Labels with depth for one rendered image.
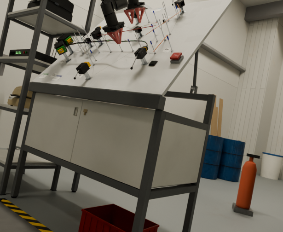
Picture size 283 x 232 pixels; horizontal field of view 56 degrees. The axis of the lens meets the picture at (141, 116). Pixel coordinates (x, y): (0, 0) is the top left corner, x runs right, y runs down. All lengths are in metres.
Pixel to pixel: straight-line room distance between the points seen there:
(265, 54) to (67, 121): 7.60
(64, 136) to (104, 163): 0.40
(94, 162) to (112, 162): 0.14
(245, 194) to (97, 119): 2.08
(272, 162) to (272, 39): 3.54
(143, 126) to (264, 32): 7.99
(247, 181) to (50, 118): 2.17
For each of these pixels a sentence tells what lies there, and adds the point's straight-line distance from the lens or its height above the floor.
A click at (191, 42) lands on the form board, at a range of 1.61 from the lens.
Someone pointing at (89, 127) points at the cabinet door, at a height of 0.64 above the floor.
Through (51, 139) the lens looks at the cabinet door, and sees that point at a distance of 1.88.
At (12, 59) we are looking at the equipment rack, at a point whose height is 1.04.
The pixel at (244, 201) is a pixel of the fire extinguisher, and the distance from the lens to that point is 3.20.
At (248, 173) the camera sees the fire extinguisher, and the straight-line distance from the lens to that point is 3.16.
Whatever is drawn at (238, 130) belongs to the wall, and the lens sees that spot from 8.55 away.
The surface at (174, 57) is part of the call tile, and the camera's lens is 1.45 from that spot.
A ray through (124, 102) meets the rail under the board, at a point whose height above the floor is 0.81.
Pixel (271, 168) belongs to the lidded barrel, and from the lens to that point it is 8.07.
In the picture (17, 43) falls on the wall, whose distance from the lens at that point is 4.38.
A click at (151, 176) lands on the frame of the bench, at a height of 0.48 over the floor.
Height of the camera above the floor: 0.70
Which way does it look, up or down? 2 degrees up
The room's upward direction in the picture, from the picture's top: 11 degrees clockwise
